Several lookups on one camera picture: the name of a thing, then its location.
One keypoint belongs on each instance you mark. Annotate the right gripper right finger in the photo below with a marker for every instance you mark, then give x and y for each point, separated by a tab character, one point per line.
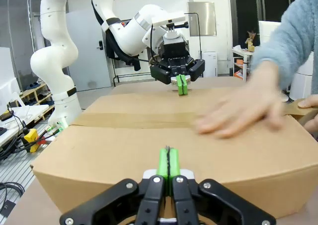
188	202

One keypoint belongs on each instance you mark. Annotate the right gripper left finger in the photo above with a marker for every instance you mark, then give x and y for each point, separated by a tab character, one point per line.
151	202

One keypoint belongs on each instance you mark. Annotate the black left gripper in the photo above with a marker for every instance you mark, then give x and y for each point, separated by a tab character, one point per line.
175	54

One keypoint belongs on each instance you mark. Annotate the brown cardboard box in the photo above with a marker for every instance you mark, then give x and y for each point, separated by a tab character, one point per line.
99	155

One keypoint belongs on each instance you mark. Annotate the brown packing tape roll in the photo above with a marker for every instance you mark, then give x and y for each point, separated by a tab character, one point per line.
294	110

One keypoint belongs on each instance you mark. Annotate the person's right forearm blue sleeve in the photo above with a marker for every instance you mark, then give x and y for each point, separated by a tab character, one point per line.
285	36

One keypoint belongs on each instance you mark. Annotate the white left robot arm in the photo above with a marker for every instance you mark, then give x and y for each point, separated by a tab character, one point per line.
54	61

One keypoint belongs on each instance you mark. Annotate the person's right hand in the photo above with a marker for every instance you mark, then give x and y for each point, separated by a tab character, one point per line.
243	108

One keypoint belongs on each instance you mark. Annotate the person's left hand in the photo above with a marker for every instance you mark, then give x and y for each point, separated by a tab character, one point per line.
309	101

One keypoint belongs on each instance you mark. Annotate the white air purifier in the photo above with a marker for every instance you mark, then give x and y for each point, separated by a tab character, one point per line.
210	64

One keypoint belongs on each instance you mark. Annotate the white storage shelf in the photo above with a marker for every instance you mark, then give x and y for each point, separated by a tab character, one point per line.
241	63

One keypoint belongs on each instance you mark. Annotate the grey door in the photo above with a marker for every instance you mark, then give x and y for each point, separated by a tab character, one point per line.
87	61

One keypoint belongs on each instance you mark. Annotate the white round bin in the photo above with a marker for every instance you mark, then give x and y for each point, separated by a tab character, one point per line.
301	78

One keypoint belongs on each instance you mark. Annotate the yellow emergency stop button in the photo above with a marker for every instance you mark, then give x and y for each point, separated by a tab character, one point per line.
31	138

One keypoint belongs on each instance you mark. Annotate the wooden shoe shelf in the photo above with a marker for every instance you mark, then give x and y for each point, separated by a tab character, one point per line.
37	96

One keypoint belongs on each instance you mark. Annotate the white work table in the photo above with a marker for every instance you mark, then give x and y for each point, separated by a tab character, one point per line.
22	113

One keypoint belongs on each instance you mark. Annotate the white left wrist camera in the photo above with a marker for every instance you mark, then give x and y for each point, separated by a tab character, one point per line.
173	35

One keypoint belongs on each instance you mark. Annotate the metal wall panel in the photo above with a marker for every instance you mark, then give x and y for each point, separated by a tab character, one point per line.
201	19

